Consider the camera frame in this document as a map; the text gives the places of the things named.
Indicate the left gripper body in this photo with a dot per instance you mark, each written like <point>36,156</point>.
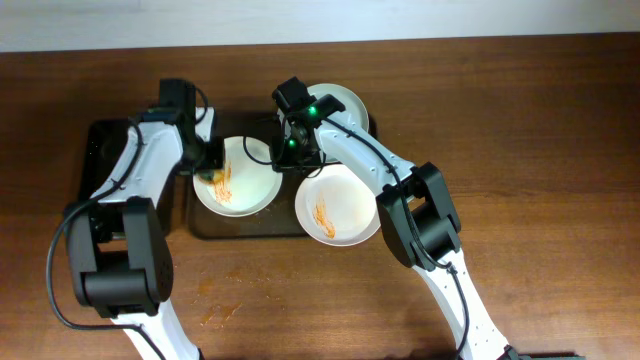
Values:
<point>213,163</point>

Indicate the green and yellow sponge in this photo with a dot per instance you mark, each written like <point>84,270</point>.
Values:
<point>211,176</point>

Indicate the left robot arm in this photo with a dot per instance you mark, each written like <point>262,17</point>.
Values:
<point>119,259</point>

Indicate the black rectangular tray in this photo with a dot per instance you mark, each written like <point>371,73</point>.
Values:
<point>105,143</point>

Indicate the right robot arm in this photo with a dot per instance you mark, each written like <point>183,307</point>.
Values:
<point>419,222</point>

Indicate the white plate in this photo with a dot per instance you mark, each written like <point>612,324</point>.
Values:
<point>243,187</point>
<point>336,208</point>

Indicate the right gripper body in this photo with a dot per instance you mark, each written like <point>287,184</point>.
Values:
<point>295,156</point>

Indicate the pale grey plate top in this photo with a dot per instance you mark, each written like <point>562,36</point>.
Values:
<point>350,107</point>

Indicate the brown plastic serving tray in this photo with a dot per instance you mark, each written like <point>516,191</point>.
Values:
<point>277,219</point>

